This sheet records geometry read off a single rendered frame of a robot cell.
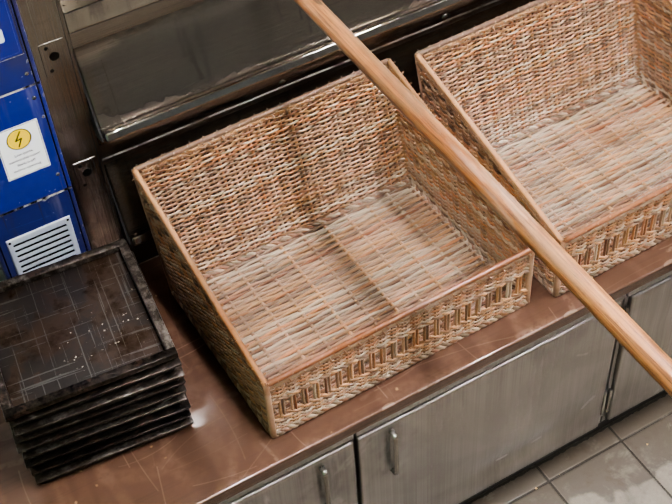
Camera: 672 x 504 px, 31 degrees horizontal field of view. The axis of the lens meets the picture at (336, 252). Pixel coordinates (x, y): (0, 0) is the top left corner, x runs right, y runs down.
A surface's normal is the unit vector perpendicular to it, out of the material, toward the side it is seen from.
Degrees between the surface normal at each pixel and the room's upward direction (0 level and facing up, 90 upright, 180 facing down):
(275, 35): 70
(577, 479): 0
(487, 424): 90
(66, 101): 90
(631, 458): 0
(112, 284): 0
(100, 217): 90
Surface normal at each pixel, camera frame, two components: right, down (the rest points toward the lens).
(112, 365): -0.05, -0.68
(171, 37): 0.45, 0.36
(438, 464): 0.50, 0.62
